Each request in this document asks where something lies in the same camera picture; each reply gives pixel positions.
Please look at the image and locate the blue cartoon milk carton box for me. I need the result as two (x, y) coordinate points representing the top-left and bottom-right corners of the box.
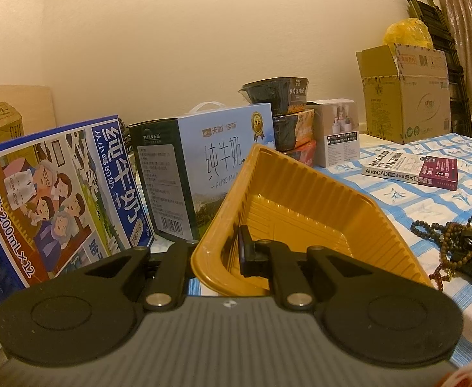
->
(0, 114), (155, 290)

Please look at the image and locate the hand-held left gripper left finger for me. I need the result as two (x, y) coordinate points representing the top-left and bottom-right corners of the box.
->
(85, 241), (198, 311)

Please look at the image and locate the pale blue milk box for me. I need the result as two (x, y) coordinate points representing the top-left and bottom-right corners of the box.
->
(129, 103), (277, 240)

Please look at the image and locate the orange instant noodle bowl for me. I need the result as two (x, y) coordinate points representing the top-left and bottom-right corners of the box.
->
(272, 109), (316, 152)

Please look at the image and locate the yellow plastic tray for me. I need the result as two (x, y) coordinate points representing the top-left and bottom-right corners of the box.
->
(190, 143), (430, 297)

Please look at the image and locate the large open cardboard box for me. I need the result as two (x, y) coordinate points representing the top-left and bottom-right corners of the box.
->
(355, 43), (452, 144)

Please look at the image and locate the thick software book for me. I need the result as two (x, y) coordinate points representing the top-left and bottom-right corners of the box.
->
(362, 150), (459, 191)

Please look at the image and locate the dark green bead necklace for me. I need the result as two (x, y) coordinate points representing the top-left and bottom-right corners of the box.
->
(410, 214), (472, 251)

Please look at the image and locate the brown bead necklace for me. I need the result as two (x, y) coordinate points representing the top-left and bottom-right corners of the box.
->
(428, 222), (472, 292)

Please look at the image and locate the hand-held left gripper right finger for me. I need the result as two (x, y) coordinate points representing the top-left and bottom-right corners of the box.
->
(239, 226), (377, 311)

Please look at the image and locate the black instant noodle bowl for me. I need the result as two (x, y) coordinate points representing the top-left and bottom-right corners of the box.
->
(242, 76), (311, 115)

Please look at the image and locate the black folding ladder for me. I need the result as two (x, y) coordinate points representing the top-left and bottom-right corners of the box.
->
(400, 0), (472, 138)

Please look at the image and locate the blue checkered tablecloth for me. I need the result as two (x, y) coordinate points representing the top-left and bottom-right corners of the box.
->
(131, 131), (472, 372)

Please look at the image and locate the small white product box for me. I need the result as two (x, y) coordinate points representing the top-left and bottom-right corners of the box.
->
(306, 99), (361, 169)

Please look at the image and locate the yellow plastic bag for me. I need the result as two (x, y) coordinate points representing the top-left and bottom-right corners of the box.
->
(383, 17), (433, 49)

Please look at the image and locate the beige curtain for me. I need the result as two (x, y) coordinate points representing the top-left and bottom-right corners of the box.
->
(429, 0), (472, 142)

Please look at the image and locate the red instant noodle bowl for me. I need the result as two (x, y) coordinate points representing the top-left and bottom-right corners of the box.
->
(284, 140), (318, 168)

